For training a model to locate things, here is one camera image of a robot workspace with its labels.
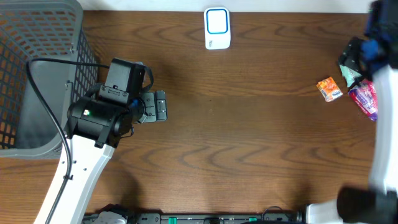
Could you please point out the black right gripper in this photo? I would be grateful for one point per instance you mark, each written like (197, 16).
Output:
(351, 55)

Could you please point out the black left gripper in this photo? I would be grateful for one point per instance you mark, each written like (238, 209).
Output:
(160, 105)

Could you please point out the teal snack packet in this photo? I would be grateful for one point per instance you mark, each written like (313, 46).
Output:
(349, 75)

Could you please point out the orange tissue pack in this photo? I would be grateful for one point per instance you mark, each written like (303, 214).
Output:
(329, 89)

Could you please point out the red purple snack bag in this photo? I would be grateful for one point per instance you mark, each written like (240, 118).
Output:
(364, 95)

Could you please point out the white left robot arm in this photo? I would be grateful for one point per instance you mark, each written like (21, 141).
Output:
(93, 130)

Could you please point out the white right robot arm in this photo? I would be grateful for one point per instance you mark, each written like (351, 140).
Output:
(375, 58)

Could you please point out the white barcode scanner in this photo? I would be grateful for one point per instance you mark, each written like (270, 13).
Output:
(217, 27)

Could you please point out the grey plastic mesh basket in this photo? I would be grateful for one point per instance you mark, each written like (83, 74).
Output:
(51, 34)

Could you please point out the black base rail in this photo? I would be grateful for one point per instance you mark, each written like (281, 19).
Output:
(113, 214)

